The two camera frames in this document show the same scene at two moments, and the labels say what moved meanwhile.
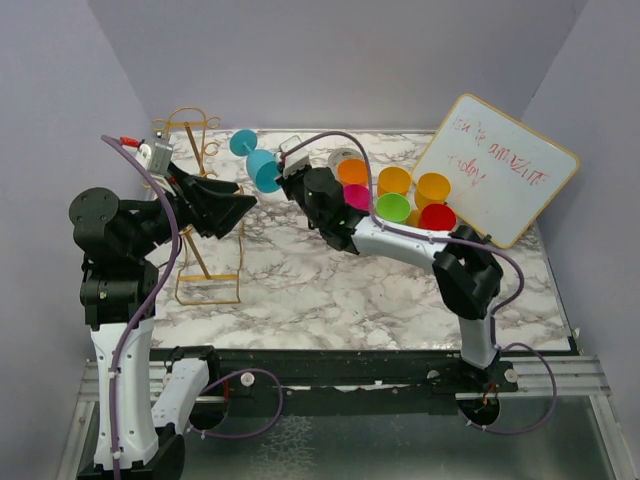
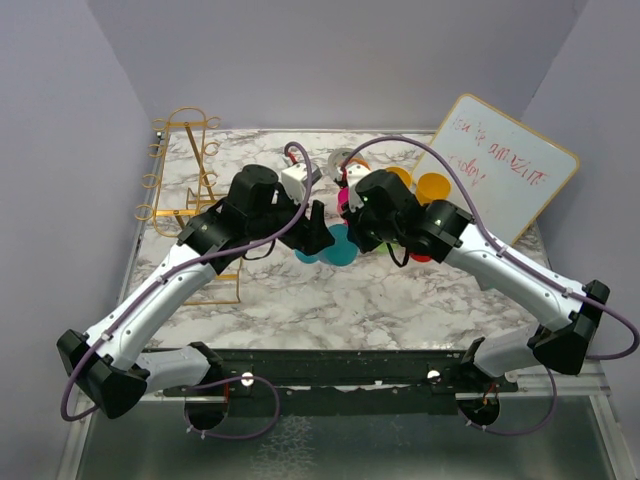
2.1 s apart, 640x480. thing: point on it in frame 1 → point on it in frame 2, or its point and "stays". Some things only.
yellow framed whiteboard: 502,174 stays
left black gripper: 222,210 → 310,235
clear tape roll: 338,155 stays
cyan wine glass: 261,165 → 339,254
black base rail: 336,381 stays
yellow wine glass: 432,188 stays
